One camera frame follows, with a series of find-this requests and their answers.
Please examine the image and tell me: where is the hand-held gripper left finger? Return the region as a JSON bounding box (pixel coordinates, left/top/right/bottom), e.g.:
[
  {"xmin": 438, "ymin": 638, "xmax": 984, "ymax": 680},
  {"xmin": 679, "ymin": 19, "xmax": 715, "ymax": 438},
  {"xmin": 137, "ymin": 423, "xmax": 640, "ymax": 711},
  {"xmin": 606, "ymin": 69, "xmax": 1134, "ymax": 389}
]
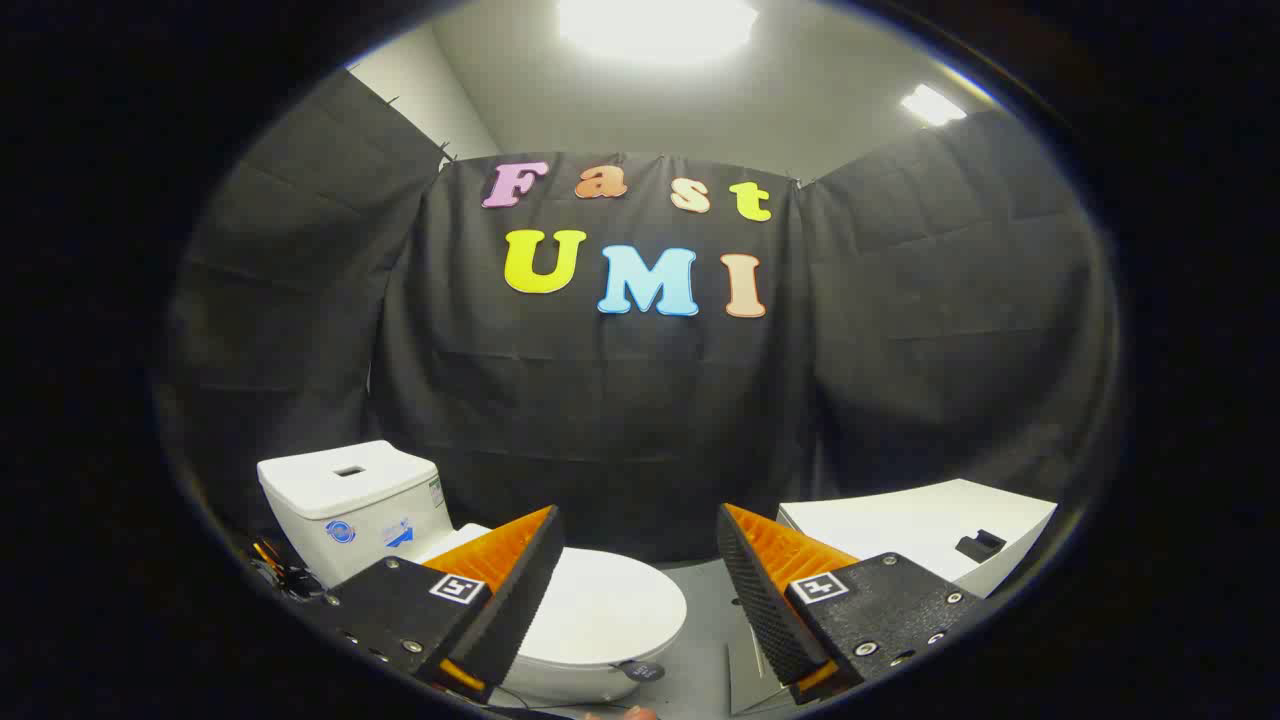
[{"xmin": 322, "ymin": 505, "xmax": 566, "ymax": 704}]

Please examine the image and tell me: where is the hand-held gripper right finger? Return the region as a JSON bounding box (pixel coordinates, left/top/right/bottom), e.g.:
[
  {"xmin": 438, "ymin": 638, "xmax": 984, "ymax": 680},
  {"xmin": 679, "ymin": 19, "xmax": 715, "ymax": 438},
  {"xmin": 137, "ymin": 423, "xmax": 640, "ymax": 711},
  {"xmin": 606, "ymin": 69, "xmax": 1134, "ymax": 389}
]
[{"xmin": 716, "ymin": 503, "xmax": 986, "ymax": 706}]

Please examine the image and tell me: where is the white toilet lid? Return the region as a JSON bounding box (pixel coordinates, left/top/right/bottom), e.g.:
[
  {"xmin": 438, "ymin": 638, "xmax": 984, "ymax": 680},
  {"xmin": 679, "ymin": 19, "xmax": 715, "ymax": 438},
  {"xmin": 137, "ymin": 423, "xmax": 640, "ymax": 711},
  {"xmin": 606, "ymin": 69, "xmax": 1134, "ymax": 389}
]
[{"xmin": 415, "ymin": 523, "xmax": 688, "ymax": 669}]

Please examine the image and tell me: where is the white grey cabinet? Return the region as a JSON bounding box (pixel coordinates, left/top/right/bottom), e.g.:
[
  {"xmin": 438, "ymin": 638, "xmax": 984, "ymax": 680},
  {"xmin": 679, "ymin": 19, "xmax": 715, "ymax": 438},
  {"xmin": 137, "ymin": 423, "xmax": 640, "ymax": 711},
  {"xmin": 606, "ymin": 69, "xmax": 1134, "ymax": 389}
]
[{"xmin": 777, "ymin": 478, "xmax": 1059, "ymax": 599}]

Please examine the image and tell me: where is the black backdrop cloth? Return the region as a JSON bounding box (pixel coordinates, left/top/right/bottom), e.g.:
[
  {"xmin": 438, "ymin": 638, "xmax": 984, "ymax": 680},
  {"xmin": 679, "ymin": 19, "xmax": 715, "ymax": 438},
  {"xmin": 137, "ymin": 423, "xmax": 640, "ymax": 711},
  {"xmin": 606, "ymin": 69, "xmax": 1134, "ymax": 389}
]
[{"xmin": 160, "ymin": 70, "xmax": 1121, "ymax": 566}]

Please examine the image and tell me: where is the orange black device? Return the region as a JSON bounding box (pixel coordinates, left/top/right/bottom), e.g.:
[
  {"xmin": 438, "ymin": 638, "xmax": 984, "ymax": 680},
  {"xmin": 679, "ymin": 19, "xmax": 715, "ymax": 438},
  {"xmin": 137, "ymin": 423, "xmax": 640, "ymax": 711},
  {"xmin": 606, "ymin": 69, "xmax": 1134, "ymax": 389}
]
[{"xmin": 250, "ymin": 540, "xmax": 301, "ymax": 581}]

